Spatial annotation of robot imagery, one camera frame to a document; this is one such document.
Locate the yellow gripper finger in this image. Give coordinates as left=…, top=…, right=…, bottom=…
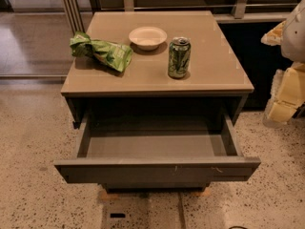
left=261, top=21, right=286, bottom=46
left=266, top=63, right=305, bottom=123

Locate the green soda can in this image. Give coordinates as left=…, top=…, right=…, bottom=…
left=168, top=37, right=191, bottom=79

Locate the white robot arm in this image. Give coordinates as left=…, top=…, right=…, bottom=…
left=261, top=0, right=305, bottom=128

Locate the open grey top drawer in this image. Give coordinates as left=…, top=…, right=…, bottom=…
left=54, top=113, right=260, bottom=189

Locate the white paper bowl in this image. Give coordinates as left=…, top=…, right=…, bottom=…
left=129, top=27, right=167, bottom=51

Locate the green chip bag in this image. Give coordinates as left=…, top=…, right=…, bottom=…
left=70, top=31, right=133, bottom=73

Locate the metal window frame post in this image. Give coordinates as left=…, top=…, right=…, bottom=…
left=62, top=0, right=84, bottom=33

